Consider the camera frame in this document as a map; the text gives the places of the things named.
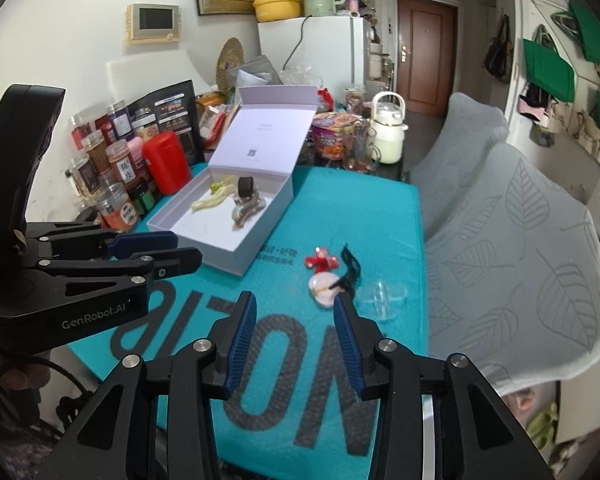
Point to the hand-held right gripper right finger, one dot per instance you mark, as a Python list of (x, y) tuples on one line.
[(352, 345)]

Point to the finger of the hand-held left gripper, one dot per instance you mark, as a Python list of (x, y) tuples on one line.
[(145, 242), (180, 260)]

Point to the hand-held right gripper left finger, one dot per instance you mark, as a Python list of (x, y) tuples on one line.
[(240, 340)]

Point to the lavender gift box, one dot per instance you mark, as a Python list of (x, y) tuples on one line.
[(205, 230)]

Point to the clear hair clip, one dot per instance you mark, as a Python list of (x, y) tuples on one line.
[(380, 300)]

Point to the pink round hair clip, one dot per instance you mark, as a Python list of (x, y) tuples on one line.
[(322, 292)]

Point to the cream hair claw clip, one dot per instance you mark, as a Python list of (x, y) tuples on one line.
[(207, 204)]

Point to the black hair claw clip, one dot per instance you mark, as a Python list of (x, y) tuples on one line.
[(352, 267)]

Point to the translucent wavy hair claw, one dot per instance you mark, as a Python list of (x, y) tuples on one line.
[(245, 212)]

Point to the red flower hair clip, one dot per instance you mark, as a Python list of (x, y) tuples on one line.
[(322, 260)]

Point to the black square hair clip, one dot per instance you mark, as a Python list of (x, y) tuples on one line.
[(245, 187)]

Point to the person's left hand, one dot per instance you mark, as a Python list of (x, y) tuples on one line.
[(15, 375)]

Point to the small green jar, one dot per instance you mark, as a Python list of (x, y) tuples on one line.
[(141, 200)]

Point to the orange spice jar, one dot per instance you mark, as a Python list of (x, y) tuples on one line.
[(117, 207)]

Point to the dark spice jar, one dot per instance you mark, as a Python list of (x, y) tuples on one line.
[(85, 175)]

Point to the clear jar red chilies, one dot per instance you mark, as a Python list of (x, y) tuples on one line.
[(81, 132)]

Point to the brown spice jar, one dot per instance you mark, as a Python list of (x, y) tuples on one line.
[(97, 152)]

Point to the white label orange jar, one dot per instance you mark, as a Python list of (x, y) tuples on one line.
[(124, 165)]

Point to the red canister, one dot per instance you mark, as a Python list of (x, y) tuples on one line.
[(165, 162)]

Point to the red cap bottle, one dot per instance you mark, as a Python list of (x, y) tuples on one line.
[(105, 130)]

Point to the teal padded mailer bag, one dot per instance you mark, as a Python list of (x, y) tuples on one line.
[(380, 220)]

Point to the black printed packet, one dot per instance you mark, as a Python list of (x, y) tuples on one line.
[(172, 110)]

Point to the red snack packet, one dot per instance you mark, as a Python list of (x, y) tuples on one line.
[(217, 122)]

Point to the white foam board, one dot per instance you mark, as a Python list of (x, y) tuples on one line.
[(145, 75)]

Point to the large grey leaf chair cover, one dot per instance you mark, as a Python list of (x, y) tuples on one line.
[(520, 260)]

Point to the instant noodle cup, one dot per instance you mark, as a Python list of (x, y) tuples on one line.
[(330, 137)]

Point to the glass measuring cup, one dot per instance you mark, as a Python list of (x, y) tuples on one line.
[(360, 150)]

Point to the grey foil bag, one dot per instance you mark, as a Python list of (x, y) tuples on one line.
[(257, 72)]

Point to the woven round trivet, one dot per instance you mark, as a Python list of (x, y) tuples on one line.
[(230, 55)]

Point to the cream thermos jug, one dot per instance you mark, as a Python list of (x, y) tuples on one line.
[(387, 140)]

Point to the green slipper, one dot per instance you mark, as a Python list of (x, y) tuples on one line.
[(542, 430)]

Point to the clear plastic bag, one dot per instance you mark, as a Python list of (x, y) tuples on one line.
[(302, 75)]

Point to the glass jar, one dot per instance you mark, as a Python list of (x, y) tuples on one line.
[(355, 102)]

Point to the small grey chair cover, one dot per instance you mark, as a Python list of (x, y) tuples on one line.
[(460, 125)]

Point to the white fridge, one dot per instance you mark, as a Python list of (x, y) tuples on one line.
[(330, 50)]

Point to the yellow pot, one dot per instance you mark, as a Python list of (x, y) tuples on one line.
[(275, 5)]

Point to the white tote bag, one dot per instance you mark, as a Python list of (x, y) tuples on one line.
[(552, 122)]

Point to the pink bag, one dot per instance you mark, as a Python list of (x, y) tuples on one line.
[(532, 102)]

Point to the brown door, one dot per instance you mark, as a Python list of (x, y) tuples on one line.
[(425, 50)]

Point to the pink water bottle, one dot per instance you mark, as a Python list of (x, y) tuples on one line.
[(352, 2)]

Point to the dark handbag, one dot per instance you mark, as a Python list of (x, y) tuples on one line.
[(500, 55)]

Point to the green tote bag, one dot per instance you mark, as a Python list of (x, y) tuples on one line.
[(550, 70)]

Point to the wall intercom panel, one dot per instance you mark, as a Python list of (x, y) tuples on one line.
[(152, 20)]

